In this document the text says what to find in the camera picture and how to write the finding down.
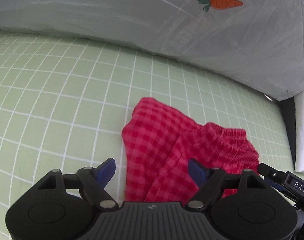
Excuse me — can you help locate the grey carrot print storage bag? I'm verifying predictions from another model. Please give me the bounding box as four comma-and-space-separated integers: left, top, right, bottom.
0, 0, 304, 100

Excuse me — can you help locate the red checkered cloth garment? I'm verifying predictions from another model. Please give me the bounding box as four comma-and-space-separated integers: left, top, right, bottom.
122, 98, 259, 204

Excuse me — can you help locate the green grid cutting mat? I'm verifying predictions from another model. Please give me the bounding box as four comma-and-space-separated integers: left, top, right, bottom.
0, 33, 293, 239

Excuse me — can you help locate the white folded cloth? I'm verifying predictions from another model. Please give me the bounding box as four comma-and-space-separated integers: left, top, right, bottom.
294, 91, 304, 173

